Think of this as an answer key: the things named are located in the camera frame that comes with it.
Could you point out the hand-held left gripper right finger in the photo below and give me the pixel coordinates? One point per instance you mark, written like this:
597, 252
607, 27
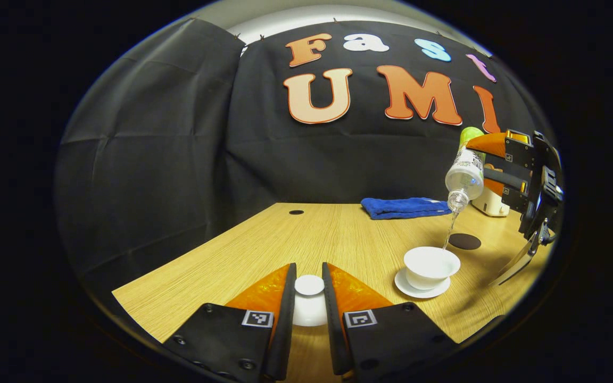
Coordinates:
330, 319

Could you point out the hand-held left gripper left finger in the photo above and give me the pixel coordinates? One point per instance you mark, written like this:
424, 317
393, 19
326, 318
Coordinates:
288, 319

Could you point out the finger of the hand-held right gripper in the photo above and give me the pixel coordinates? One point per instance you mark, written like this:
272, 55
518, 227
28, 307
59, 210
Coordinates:
519, 151
514, 197

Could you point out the white teacup lid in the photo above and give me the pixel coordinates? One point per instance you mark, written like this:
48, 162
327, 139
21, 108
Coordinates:
309, 300

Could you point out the clear green water bottle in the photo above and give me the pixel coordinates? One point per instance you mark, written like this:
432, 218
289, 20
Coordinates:
466, 173

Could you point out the round brown coaster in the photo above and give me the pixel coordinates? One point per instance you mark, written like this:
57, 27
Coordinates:
464, 241

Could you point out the white teacup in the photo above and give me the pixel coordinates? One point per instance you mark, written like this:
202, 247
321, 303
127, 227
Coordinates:
429, 268

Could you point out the white toaster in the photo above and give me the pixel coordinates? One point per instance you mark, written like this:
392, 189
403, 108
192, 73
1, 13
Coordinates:
493, 205

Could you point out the white saucer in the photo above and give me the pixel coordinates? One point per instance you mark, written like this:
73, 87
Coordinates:
423, 292

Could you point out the blue folded towel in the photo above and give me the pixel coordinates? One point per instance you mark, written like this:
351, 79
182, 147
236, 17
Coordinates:
402, 208

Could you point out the black backdrop cloth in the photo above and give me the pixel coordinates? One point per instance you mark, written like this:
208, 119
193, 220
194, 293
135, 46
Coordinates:
179, 159

